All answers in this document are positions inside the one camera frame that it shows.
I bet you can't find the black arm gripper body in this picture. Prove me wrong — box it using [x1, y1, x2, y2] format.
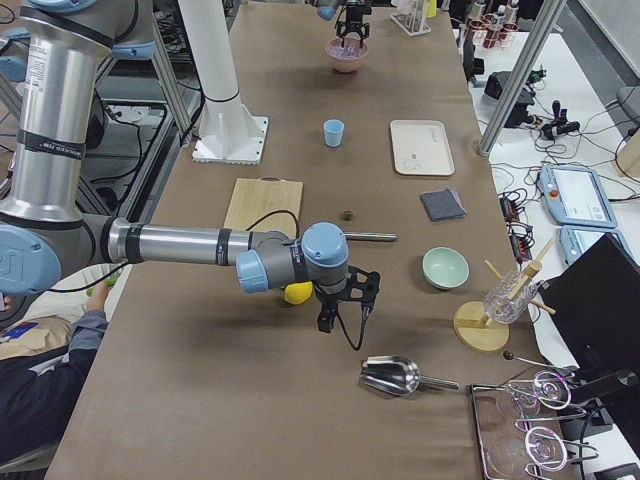
[314, 265, 381, 334]

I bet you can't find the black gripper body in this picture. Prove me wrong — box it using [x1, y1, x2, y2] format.
[335, 0, 371, 40]

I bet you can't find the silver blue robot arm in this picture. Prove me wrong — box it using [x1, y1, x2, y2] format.
[1, 1, 380, 332]
[309, 0, 372, 42]

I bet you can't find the pink bowl of ice cubes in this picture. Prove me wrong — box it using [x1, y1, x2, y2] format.
[325, 37, 368, 73]

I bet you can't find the metal ice scoop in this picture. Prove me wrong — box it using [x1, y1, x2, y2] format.
[360, 355, 460, 396]

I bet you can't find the light blue plastic cup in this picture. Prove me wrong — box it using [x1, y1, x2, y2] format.
[323, 119, 345, 148]

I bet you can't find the wooden cup tree stand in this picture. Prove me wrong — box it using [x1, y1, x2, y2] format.
[454, 238, 556, 352]

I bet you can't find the steel muddler black tip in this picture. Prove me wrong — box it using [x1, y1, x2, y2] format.
[344, 231, 397, 242]

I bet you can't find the mint green bowl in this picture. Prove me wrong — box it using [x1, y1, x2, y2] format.
[422, 246, 470, 290]

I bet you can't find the grey folded cloth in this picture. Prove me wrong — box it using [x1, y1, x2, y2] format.
[420, 187, 466, 221]

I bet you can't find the bamboo cutting board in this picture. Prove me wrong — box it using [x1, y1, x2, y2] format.
[224, 178, 303, 238]

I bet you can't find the cream rabbit serving tray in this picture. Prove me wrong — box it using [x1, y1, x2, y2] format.
[390, 120, 455, 177]

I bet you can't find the clear glass on stand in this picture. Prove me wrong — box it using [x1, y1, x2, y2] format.
[483, 271, 538, 324]

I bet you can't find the blue teach pendant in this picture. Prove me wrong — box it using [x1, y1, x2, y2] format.
[537, 165, 618, 229]
[558, 225, 633, 266]

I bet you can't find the green lime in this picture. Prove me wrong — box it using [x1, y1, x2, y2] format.
[86, 272, 121, 297]

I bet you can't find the white wire cup rack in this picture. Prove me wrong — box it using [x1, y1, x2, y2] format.
[390, 0, 431, 36]

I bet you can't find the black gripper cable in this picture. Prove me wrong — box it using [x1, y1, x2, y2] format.
[247, 209, 374, 352]

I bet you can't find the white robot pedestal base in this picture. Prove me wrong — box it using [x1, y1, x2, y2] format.
[178, 1, 269, 165]

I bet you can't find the aluminium frame post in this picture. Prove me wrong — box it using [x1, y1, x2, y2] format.
[477, 0, 566, 157]

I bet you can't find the black wire glass rack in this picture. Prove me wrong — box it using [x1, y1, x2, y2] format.
[469, 367, 600, 479]

